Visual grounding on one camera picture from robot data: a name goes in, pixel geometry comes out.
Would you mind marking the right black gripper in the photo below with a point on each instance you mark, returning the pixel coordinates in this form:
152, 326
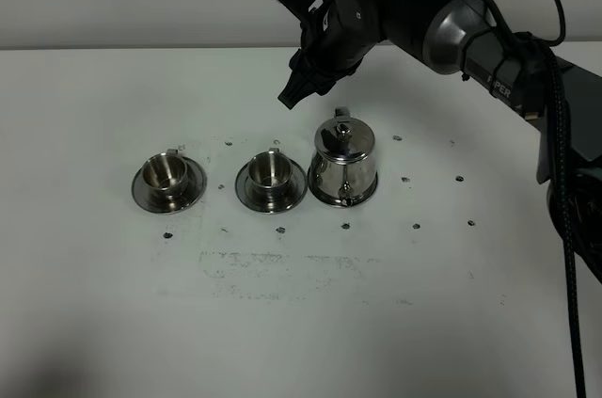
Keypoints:
353, 28

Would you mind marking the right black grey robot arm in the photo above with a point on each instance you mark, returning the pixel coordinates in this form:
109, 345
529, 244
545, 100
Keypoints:
559, 98

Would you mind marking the middle stainless steel teacup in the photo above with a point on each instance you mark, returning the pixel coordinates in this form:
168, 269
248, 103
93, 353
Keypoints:
270, 171

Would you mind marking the stainless steel teacup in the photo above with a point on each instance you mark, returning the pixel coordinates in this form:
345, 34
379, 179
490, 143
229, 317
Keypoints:
270, 171
166, 173

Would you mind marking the middle stainless steel saucer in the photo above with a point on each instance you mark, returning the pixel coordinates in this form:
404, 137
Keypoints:
260, 201

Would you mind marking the stainless steel teapot saucer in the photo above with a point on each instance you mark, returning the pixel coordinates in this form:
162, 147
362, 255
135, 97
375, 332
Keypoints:
342, 202

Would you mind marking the left stainless steel teacup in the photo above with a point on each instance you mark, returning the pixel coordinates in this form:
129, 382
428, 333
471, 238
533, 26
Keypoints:
166, 173

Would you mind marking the left stainless steel saucer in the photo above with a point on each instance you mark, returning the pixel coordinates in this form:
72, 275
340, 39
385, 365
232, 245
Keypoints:
159, 204

